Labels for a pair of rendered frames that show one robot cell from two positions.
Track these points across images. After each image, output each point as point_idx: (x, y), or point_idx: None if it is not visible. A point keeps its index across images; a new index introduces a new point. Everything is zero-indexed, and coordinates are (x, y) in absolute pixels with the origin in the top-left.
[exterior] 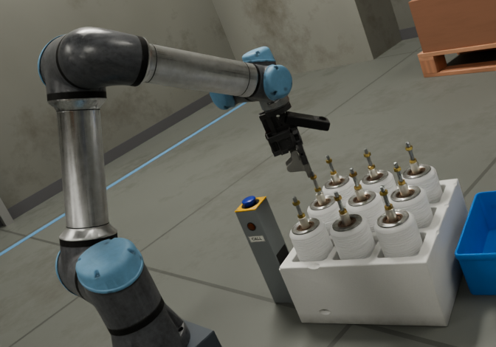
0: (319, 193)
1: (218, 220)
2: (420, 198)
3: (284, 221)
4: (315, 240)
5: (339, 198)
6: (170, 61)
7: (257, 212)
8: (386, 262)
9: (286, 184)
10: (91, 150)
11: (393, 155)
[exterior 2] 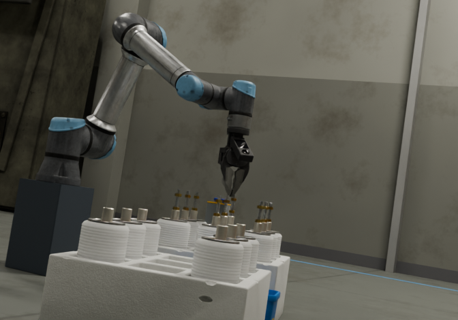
0: (230, 214)
1: (355, 299)
2: (204, 227)
3: (338, 309)
4: None
5: (185, 195)
6: (137, 41)
7: (208, 205)
8: None
9: (426, 318)
10: (116, 79)
11: None
